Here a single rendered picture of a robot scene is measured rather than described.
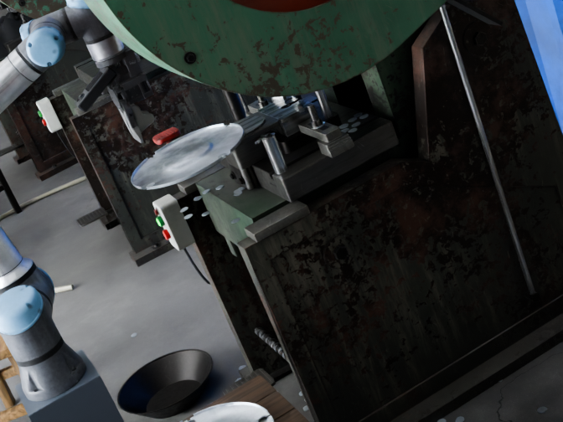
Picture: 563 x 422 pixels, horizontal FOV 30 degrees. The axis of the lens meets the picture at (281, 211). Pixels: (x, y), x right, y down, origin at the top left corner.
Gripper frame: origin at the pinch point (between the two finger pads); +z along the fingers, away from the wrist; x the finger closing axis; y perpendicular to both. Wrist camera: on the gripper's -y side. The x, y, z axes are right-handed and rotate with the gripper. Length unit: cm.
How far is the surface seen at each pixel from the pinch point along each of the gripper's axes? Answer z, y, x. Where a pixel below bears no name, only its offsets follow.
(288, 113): 9.3, 34.7, -5.0
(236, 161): 14.5, 18.9, -3.8
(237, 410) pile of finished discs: 50, -11, -42
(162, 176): 9.5, 1.2, -3.7
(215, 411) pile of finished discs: 50, -15, -38
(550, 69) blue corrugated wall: 59, 148, 61
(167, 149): 9.2, 7.9, 11.9
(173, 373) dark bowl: 86, -11, 52
